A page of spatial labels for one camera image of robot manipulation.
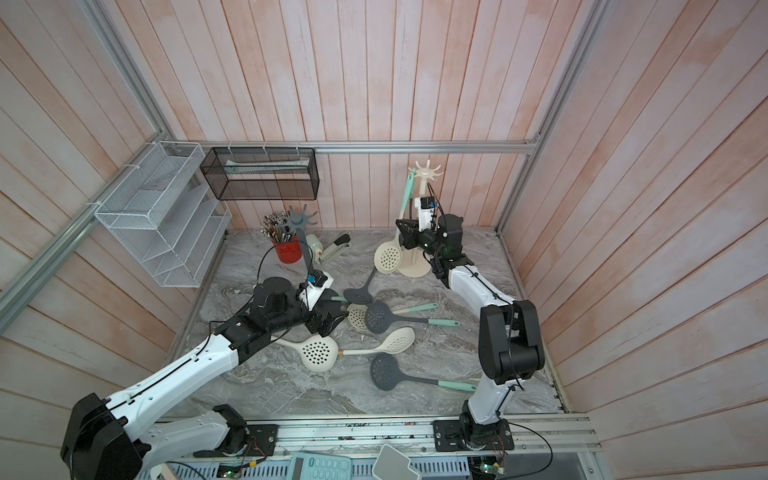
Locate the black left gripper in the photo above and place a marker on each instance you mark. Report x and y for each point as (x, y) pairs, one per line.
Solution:
(329, 324)

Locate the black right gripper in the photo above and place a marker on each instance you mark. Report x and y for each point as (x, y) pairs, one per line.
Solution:
(414, 234)

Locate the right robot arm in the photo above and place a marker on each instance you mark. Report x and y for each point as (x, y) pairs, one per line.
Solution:
(510, 346)

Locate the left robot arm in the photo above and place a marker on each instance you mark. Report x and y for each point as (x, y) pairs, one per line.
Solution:
(117, 437)

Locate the cream skimmer under pile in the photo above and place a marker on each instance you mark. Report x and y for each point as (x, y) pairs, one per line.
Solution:
(356, 313)

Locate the cream utensil rack stand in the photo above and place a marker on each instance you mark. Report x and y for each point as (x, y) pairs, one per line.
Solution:
(414, 264)

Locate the large cream skimmer left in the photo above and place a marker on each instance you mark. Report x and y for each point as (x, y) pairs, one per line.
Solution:
(318, 354)

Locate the grey skimmer near grey rack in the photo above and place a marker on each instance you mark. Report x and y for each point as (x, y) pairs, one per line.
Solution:
(362, 294)

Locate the cream skimmer centre front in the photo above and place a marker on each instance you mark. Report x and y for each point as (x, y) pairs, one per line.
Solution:
(396, 342)

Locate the grey skimmer front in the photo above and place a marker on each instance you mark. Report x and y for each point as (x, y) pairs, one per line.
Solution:
(386, 375)

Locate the grey utensil rack stand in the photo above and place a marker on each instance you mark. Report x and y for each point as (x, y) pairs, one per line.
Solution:
(297, 221)

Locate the mint green pencil sharpener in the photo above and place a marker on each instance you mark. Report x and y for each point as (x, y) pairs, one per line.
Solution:
(315, 246)

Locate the mint stapler black top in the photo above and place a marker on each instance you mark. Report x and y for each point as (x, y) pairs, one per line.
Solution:
(335, 249)

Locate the red metal pencil cup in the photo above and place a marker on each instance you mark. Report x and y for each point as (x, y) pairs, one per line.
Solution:
(289, 252)

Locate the bundle of pencils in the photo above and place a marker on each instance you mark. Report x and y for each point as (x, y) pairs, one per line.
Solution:
(275, 227)

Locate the grey calculator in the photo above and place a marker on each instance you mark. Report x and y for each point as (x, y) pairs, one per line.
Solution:
(315, 466)

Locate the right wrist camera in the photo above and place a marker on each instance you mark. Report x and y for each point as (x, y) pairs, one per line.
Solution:
(425, 206)

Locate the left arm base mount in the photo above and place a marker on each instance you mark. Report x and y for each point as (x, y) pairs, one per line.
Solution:
(242, 439)

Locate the black mesh wall basket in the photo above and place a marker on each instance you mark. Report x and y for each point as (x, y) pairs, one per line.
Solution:
(262, 173)

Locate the white wire mesh shelf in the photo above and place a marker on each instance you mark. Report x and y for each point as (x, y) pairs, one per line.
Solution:
(171, 228)

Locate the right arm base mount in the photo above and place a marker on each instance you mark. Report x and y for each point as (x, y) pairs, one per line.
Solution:
(464, 434)

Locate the aluminium rail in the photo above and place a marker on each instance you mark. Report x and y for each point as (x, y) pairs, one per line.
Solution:
(419, 435)

